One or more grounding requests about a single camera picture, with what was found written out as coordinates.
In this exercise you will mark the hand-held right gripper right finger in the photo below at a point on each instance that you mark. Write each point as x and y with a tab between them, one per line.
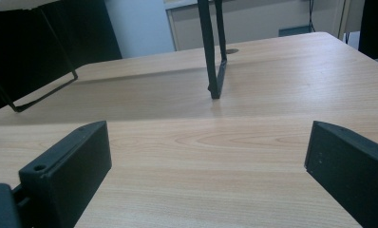
351	171

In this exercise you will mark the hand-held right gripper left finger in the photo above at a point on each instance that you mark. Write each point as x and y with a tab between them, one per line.
66	177

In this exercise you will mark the black monitor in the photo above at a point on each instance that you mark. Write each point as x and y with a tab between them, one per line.
35	41

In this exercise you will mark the white cabinet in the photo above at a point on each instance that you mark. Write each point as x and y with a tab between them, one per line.
253	19

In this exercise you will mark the black metal stand frame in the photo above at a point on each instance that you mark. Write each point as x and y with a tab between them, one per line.
209	47
44	93

